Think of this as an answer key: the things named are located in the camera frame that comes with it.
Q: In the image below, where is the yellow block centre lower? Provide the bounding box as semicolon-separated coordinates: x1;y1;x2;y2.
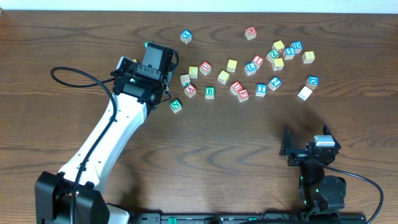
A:
218;70;230;85

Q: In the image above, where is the blue 2 block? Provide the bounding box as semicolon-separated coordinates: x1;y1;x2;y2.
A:
268;77;282;91

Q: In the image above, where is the blue d block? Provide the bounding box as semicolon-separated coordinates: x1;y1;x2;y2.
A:
290;41;303;54
305;76;319;90

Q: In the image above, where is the green Z block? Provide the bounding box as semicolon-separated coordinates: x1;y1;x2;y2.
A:
266;49;280;63

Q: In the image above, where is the red A block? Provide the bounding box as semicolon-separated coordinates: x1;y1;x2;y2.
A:
184;83;197;98

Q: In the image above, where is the blue D block lower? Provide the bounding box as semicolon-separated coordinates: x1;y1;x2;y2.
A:
305;76;319;90

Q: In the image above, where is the yellow O block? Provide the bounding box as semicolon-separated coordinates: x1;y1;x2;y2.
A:
188;66;198;79

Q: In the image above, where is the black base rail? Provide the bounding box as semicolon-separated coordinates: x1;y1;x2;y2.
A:
128;212;367;224

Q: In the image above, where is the blue X block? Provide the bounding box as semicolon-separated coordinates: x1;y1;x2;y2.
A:
180;30;192;44

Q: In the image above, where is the yellow block below Z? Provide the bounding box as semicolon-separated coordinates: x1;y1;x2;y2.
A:
272;58;284;71

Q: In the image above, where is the green F block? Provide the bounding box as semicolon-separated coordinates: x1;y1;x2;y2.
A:
144;40;154;49

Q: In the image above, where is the blue T block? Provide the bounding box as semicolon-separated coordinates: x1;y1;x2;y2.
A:
256;83;267;97

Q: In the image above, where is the blue 5 block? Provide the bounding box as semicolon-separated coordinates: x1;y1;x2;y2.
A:
282;47;295;60

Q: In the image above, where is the green N block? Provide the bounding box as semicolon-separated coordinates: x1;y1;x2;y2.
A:
170;99;182;113

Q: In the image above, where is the green B block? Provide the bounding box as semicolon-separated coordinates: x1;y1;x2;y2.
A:
205;86;215;100

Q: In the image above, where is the yellow block top right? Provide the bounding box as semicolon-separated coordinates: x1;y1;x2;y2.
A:
272;40;285;53

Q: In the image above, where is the plain wood block right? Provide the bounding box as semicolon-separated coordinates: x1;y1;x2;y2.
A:
298;86;313;101

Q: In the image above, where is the blue D block upper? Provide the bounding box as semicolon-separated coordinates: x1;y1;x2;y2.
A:
290;41;303;54

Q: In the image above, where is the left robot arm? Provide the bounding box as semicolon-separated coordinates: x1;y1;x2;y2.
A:
35;42;179;223

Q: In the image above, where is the blue L block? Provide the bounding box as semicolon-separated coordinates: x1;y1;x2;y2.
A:
244;62;257;76

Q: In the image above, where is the yellow block centre upper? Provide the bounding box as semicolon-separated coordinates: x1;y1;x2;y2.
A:
227;59;238;72

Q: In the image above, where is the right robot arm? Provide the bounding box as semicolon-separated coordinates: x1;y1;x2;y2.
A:
279;126;346;221

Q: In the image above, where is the red U block upper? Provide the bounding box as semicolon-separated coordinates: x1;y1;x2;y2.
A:
200;61;212;76

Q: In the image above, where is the yellow 8 block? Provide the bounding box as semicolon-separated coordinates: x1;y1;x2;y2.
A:
302;51;315;64

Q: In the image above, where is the red u block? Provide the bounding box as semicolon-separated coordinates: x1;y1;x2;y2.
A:
200;61;212;76
230;81;243;95

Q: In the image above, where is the red I block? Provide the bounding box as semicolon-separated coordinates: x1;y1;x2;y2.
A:
252;55;264;69

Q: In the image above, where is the black cable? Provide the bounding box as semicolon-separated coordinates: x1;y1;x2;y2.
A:
50;66;118;224
313;157;385;224

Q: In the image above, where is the red H block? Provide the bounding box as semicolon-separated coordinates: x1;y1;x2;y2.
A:
245;26;257;40

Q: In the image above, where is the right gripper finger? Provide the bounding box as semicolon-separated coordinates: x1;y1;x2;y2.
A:
322;125;341;148
279;127;294;156

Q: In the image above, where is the left black cable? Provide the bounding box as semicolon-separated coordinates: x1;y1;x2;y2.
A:
50;66;118;224

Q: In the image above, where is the red E block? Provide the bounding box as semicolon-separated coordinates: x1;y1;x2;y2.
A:
236;88;250;102

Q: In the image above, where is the right black cable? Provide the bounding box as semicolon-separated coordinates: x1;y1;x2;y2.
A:
313;157;385;224

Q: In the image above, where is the red U block lower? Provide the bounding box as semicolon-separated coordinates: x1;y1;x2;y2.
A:
230;81;243;95

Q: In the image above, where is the wood block green side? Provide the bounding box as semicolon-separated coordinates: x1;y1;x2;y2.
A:
180;74;191;87

